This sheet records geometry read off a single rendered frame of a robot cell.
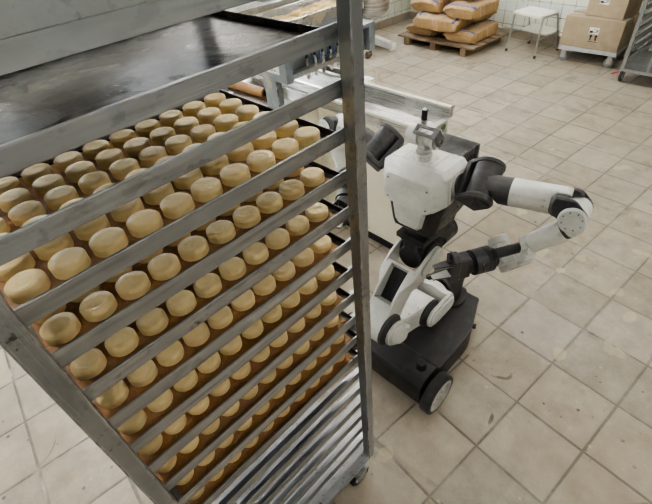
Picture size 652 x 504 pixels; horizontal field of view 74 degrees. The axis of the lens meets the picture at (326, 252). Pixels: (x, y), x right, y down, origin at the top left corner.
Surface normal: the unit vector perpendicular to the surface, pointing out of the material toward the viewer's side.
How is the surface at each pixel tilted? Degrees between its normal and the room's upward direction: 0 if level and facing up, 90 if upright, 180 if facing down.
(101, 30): 90
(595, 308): 0
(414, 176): 45
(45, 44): 90
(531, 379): 0
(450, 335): 0
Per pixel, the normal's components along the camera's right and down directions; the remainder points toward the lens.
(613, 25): -0.72, 0.47
